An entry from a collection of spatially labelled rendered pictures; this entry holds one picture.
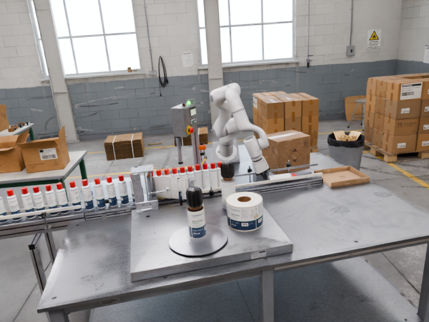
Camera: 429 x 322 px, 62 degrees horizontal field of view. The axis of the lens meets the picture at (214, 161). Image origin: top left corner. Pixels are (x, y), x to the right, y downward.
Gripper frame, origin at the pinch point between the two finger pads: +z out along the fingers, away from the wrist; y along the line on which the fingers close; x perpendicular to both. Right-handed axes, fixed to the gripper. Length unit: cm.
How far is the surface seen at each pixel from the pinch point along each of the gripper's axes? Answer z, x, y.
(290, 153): 1.9, -19.8, -29.0
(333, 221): 17, 56, -17
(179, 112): -68, -1, 35
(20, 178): -53, -115, 190
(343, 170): 33, -12, -61
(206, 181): -17.8, 2.1, 38.5
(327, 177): 26, -4, -44
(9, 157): -72, -137, 196
